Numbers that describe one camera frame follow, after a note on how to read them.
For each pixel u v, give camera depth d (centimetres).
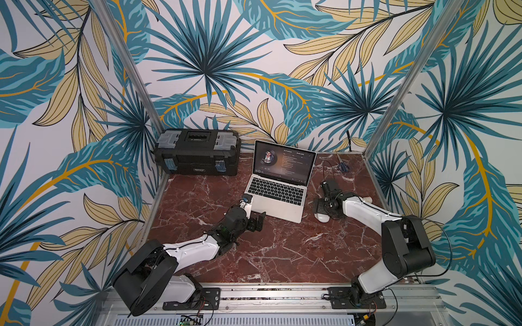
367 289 62
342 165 113
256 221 76
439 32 73
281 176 106
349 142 119
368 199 98
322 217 93
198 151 98
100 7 67
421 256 46
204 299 73
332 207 69
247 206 74
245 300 75
